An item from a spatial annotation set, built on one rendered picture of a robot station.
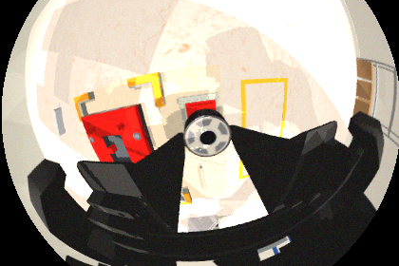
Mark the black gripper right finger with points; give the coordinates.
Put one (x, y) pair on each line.
(273, 163)

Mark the yellow rectangular outline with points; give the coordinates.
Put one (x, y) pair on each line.
(243, 105)

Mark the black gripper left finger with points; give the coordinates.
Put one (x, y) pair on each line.
(154, 180)

